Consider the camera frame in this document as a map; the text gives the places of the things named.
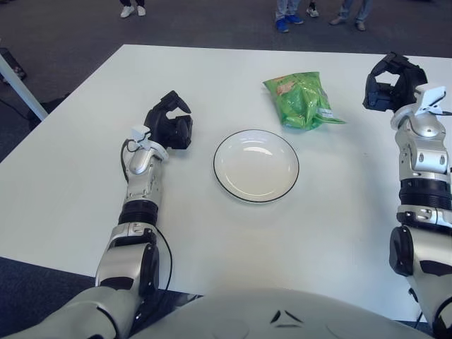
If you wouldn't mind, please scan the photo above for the white plate with black rim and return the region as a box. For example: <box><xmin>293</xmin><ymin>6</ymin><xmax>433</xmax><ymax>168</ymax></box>
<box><xmin>213</xmin><ymin>129</ymin><xmax>300</xmax><ymax>205</ymax></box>

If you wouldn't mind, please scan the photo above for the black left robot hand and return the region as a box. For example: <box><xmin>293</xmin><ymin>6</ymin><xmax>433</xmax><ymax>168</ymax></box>
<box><xmin>143</xmin><ymin>90</ymin><xmax>194</xmax><ymax>151</ymax></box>

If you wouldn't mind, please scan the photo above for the black box on floor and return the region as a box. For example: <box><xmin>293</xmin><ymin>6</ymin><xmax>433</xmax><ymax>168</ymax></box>
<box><xmin>0</xmin><ymin>47</ymin><xmax>28</xmax><ymax>84</ymax></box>

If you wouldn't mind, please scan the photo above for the white desk leg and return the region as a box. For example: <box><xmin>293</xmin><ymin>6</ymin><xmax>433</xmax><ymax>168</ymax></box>
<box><xmin>0</xmin><ymin>47</ymin><xmax>49</xmax><ymax>121</ymax></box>

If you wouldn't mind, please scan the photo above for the person with blue shoes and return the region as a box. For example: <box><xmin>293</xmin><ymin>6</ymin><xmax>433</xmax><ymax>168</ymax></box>
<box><xmin>275</xmin><ymin>0</ymin><xmax>304</xmax><ymax>33</ymax></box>

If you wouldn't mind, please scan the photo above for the green snack bag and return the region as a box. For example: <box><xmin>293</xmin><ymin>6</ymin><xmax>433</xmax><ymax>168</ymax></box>
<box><xmin>262</xmin><ymin>71</ymin><xmax>347</xmax><ymax>131</ymax></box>

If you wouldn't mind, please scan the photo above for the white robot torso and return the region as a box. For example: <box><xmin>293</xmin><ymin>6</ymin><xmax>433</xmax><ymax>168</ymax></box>
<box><xmin>130</xmin><ymin>286</ymin><xmax>439</xmax><ymax>339</ymax></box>

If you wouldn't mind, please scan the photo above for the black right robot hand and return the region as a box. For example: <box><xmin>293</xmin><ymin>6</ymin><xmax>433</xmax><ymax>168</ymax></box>
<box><xmin>362</xmin><ymin>52</ymin><xmax>429</xmax><ymax>114</ymax></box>

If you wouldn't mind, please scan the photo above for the person with white shoes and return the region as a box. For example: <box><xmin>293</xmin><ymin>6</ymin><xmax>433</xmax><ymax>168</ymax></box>
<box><xmin>119</xmin><ymin>0</ymin><xmax>147</xmax><ymax>18</ymax></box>

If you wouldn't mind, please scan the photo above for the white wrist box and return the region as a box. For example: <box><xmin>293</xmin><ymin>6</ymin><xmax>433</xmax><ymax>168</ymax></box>
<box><xmin>412</xmin><ymin>85</ymin><xmax>446</xmax><ymax>116</ymax></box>
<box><xmin>131</xmin><ymin>125</ymin><xmax>152</xmax><ymax>149</ymax></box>

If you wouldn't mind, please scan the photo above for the person with tan shoes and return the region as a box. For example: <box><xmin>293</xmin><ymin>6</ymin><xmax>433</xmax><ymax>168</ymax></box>
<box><xmin>329</xmin><ymin>0</ymin><xmax>374</xmax><ymax>32</ymax></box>

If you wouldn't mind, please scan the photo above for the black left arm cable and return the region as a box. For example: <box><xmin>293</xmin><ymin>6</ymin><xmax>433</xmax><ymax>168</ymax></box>
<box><xmin>120</xmin><ymin>138</ymin><xmax>174</xmax><ymax>292</ymax></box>

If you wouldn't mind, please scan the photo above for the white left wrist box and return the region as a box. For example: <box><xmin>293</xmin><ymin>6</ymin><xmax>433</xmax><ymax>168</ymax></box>
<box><xmin>131</xmin><ymin>125</ymin><xmax>152</xmax><ymax>149</ymax></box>

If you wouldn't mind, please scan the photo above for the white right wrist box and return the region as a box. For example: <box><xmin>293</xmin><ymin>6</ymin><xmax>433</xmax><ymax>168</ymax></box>
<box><xmin>412</xmin><ymin>85</ymin><xmax>446</xmax><ymax>116</ymax></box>

